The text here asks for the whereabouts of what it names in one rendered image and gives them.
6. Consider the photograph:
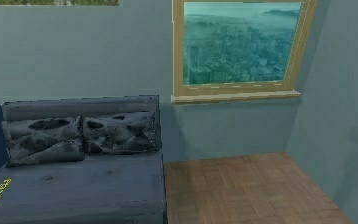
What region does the grey crumpled cushion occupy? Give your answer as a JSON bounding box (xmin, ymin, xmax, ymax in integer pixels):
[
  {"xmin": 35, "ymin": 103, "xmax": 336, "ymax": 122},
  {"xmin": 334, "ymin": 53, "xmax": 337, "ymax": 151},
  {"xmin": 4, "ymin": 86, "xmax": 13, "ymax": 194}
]
[
  {"xmin": 0, "ymin": 115, "xmax": 86, "ymax": 168},
  {"xmin": 82, "ymin": 110, "xmax": 159, "ymax": 156}
]

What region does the wooden framed window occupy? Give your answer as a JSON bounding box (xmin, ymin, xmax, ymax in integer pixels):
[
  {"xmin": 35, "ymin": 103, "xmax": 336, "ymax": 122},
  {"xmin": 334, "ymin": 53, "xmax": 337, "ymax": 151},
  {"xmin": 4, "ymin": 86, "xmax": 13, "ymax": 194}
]
[{"xmin": 170, "ymin": 0, "xmax": 319, "ymax": 105}]

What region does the dark grey sofa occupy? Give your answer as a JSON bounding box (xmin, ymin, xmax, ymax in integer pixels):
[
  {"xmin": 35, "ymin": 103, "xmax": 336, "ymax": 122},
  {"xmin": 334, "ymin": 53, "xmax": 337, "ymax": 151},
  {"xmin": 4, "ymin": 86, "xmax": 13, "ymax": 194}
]
[{"xmin": 0, "ymin": 94, "xmax": 168, "ymax": 224}]

